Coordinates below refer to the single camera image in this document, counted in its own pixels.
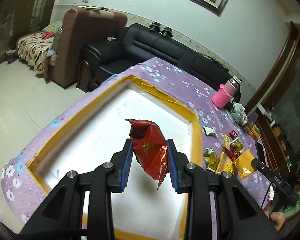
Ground plain yellow snack packet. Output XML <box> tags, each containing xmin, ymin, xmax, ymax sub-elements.
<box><xmin>234</xmin><ymin>149</ymin><xmax>256</xmax><ymax>179</ymax></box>

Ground green yellow snack packet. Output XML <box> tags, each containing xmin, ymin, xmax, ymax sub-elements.
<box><xmin>230</xmin><ymin>138</ymin><xmax>245</xmax><ymax>153</ymax></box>

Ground dark red foil snack bag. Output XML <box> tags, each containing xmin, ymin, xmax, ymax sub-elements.
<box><xmin>127</xmin><ymin>119</ymin><xmax>168</xmax><ymax>188</ymax></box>

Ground large yellow cracker packet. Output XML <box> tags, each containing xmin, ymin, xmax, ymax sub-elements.
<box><xmin>216</xmin><ymin>151</ymin><xmax>238</xmax><ymax>177</ymax></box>

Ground red black candy packet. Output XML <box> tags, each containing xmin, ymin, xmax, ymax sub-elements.
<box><xmin>223</xmin><ymin>146</ymin><xmax>241</xmax><ymax>162</ymax></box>

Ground person's right hand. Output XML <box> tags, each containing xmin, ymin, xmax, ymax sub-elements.
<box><xmin>263</xmin><ymin>202</ymin><xmax>286</xmax><ymax>231</ymax></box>

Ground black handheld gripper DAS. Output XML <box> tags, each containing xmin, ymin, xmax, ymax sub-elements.
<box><xmin>251</xmin><ymin>158</ymin><xmax>299</xmax><ymax>213</ymax></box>

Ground black smartphone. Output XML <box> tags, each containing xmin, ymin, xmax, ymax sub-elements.
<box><xmin>255</xmin><ymin>141</ymin><xmax>266</xmax><ymax>165</ymax></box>

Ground purple floral tablecloth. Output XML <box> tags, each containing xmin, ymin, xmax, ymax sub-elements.
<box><xmin>1</xmin><ymin>57</ymin><xmax>286</xmax><ymax>240</ymax></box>

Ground wooden cabinet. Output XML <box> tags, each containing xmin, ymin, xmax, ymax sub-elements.
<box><xmin>255</xmin><ymin>107</ymin><xmax>300</xmax><ymax>179</ymax></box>

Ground beige cracker packet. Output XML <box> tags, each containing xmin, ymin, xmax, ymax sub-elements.
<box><xmin>223</xmin><ymin>134</ymin><xmax>231</xmax><ymax>150</ymax></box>

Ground yellow cardboard box tray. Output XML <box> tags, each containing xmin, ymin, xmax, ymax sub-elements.
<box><xmin>27</xmin><ymin>75</ymin><xmax>203</xmax><ymax>239</ymax></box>

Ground small red candy packet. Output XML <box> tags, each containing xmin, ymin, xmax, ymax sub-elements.
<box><xmin>229</xmin><ymin>130</ymin><xmax>238</xmax><ymax>138</ymax></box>

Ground orange snack boxes stack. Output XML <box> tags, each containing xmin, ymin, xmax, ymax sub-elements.
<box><xmin>245</xmin><ymin>123</ymin><xmax>261</xmax><ymax>140</ymax></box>

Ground pale green candy packet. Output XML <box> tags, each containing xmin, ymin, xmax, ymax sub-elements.
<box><xmin>203</xmin><ymin>126</ymin><xmax>218</xmax><ymax>138</ymax></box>

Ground white grey cloth pile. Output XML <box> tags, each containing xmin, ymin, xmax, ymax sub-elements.
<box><xmin>225</xmin><ymin>102</ymin><xmax>248</xmax><ymax>126</ymax></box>

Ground pink sleeved thermos bottle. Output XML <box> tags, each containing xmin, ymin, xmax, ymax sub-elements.
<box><xmin>212</xmin><ymin>76</ymin><xmax>241</xmax><ymax>109</ymax></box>

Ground patterned blanket bed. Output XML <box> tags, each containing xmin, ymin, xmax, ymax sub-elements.
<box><xmin>5</xmin><ymin>21</ymin><xmax>63</xmax><ymax>76</ymax></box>

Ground black leather sofa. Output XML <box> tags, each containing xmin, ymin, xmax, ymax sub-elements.
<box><xmin>77</xmin><ymin>23</ymin><xmax>232</xmax><ymax>92</ymax></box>

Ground brown armchair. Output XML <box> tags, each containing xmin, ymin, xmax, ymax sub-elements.
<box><xmin>46</xmin><ymin>7</ymin><xmax>127</xmax><ymax>89</ymax></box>

